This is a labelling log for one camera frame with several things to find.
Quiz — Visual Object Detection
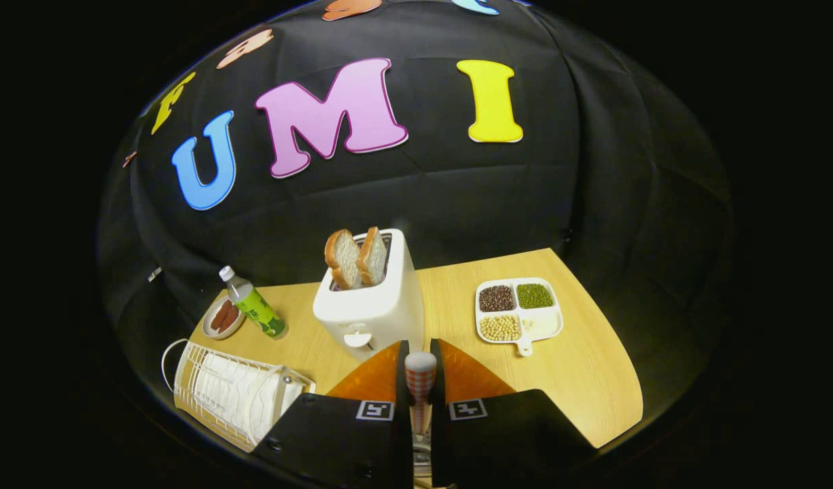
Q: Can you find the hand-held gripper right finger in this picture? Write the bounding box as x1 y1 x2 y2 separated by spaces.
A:
429 338 597 488

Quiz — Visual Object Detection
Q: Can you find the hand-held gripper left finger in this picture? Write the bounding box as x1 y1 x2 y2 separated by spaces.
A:
250 340 414 489

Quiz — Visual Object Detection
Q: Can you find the silver wire basket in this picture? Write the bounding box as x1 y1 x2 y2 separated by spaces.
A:
411 436 433 479

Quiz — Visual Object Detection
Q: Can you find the checkered handle spoon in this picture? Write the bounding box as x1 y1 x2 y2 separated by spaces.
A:
404 351 438 437

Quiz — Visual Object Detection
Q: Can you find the white wire dish rack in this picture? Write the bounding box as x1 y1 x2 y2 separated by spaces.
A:
161 338 317 454

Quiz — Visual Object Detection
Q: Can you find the small beige plate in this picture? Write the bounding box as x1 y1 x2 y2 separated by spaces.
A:
201 293 247 340

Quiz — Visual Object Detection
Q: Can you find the pile of yellow soybeans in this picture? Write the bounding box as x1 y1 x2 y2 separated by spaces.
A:
480 314 522 342

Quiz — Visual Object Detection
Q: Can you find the white divided tray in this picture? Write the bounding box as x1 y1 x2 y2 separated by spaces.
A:
475 277 565 357

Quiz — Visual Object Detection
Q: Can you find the white toaster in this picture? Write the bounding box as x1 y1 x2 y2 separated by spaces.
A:
313 228 425 361

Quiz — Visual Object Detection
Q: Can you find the pile of dark red beans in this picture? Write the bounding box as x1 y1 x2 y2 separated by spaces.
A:
479 285 516 312

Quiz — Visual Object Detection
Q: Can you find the pile of green beans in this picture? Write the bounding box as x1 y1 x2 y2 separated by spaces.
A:
516 283 554 310

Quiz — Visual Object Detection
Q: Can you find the green label drink bottle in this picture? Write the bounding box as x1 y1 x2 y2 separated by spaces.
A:
218 266 289 340

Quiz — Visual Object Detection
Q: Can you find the toasted bread slice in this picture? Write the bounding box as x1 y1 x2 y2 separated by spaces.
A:
357 226 388 286
324 229 363 291

